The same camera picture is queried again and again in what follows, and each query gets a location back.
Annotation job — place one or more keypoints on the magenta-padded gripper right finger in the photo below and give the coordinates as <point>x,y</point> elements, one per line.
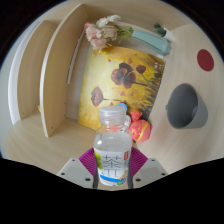
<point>150,168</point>

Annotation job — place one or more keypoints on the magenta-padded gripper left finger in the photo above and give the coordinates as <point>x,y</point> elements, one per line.
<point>75,170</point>

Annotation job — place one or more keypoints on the clear plastic drink bottle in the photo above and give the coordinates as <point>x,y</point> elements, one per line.
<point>112,146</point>

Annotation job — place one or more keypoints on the red plush mascot toy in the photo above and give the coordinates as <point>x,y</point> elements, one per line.
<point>141,130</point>

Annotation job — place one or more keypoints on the grey plastic cup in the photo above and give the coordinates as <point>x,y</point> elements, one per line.
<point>195,111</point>

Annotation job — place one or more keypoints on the light wooden desk shelf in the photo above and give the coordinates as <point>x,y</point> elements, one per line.
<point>53,83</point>

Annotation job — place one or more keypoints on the yellow poppy flower painting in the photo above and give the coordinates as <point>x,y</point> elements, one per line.
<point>110,83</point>

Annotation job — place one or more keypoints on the white light bar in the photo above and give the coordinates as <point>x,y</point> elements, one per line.
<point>74,60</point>

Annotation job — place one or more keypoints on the flat round red coaster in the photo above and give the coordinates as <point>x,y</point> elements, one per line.
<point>205,60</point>

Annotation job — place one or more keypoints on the tall pale green vase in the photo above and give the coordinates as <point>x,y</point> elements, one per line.
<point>153,41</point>

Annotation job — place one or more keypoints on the small potted green plant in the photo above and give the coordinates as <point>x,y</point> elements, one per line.
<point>168,34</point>

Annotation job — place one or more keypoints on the pink and white flower bouquet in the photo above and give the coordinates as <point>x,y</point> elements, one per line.
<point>100,33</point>

